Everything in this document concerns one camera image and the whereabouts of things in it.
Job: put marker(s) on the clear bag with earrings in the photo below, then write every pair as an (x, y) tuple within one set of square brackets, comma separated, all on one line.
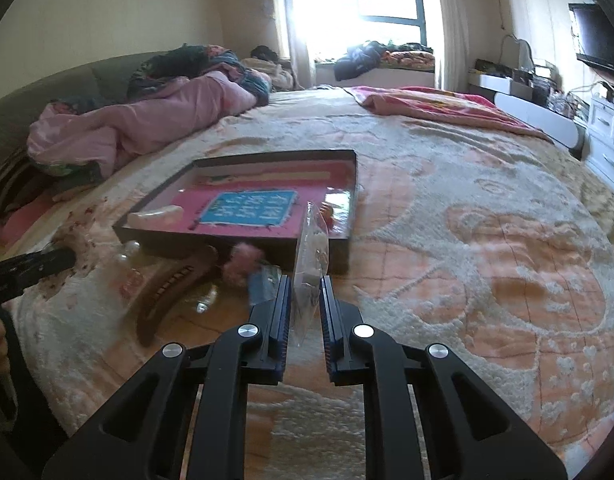
[(311, 264)]

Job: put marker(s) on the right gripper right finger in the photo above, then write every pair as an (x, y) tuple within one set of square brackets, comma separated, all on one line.
[(427, 414)]

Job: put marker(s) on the cream peach bedspread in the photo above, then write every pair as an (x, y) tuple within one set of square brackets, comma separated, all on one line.
[(501, 245)]

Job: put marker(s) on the white drawer cabinet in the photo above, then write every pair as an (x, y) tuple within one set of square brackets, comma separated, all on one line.
[(598, 152)]

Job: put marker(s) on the brown banana hair clip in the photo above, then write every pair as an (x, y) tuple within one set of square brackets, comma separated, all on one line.
[(166, 287)]

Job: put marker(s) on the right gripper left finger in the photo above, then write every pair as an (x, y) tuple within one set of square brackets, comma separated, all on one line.
[(183, 414)]

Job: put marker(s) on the white curtain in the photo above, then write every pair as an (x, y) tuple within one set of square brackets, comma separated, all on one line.
[(290, 18), (451, 35)]

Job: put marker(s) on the striped dark pillow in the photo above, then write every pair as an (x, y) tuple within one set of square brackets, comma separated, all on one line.
[(21, 182)]

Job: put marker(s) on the pink quilt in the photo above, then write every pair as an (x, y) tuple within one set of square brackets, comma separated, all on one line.
[(104, 140)]

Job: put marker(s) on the right white curtain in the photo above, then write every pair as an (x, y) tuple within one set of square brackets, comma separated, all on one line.
[(451, 35)]

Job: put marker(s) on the pile of dark clothes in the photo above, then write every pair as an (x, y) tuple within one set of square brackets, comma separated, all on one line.
[(358, 60)]

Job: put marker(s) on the green quilted headboard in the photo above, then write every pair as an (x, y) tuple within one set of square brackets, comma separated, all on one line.
[(105, 80)]

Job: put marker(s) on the window with dark frame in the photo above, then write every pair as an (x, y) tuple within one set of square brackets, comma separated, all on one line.
[(334, 26)]

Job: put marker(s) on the dark floral duvet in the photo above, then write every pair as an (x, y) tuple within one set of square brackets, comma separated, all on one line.
[(191, 62)]

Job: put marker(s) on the yellow item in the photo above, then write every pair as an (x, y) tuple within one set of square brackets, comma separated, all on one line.
[(201, 297)]

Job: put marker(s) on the pearl ball hair accessory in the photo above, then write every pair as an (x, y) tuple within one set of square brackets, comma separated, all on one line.
[(126, 260)]

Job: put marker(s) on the red pink blanket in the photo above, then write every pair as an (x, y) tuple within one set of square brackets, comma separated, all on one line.
[(433, 105)]

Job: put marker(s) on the small blue box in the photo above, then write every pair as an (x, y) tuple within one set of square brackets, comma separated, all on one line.
[(262, 285)]

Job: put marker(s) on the dark cardboard tray box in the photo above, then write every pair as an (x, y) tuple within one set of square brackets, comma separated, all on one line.
[(257, 198)]

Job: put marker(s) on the black wall television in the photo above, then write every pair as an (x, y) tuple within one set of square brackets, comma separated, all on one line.
[(594, 36)]

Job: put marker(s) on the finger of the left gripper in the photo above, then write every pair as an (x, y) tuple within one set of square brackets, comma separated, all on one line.
[(24, 271)]

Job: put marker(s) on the left white curtain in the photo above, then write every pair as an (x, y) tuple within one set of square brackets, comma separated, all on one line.
[(290, 18)]

